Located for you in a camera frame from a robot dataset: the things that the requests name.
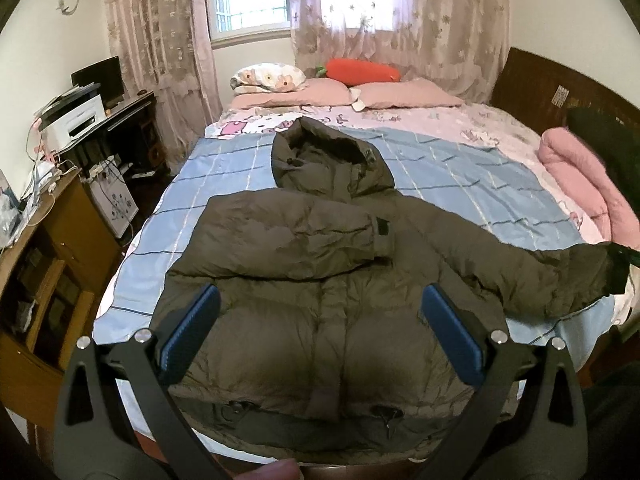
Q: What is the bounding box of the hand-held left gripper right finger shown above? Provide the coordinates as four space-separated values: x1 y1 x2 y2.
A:
419 282 588 480

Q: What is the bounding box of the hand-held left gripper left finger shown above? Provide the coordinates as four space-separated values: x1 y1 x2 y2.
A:
52 284 236 480

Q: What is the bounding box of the olive hooded puffer jacket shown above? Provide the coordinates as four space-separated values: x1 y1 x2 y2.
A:
150 117 628 468

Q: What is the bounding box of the person's left hand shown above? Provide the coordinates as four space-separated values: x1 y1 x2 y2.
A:
234 460 302 480

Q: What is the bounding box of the small white stickered cabinet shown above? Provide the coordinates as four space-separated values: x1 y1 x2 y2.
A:
82 157 139 239

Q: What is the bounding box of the wooden cabinet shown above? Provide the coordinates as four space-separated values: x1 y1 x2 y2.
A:
0 167 124 431

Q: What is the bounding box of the blue checked blanket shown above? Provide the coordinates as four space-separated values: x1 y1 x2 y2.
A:
95 125 617 443

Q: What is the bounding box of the folded pink duvet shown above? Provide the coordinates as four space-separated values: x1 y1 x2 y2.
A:
537 127 640 252

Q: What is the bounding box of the pink printed bed sheet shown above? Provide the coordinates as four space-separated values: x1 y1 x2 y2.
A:
205 101 640 311

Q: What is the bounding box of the dark computer desk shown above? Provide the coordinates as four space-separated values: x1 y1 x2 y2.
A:
60 91 169 181

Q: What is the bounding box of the white printer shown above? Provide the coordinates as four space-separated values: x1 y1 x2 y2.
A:
40 85 109 152

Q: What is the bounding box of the pink pillow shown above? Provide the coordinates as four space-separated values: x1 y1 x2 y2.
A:
357 78 464 109
227 79 354 110

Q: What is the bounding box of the dark cloth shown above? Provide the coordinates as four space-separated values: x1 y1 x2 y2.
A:
565 107 640 202

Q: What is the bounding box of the wooden bed headboard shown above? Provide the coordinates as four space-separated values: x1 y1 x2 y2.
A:
490 47 640 137

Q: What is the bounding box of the floral print pillow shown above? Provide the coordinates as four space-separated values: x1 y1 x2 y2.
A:
230 62 307 95

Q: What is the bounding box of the black monitor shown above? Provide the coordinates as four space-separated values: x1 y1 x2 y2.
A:
71 56 125 109

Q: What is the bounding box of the orange carrot plush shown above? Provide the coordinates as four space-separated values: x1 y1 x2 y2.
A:
314 57 404 86

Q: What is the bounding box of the narrow pink lace curtain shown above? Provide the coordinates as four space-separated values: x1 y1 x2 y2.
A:
102 0 224 172

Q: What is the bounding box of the wide pink lace curtain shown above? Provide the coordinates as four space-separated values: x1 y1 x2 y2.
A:
290 0 511 106

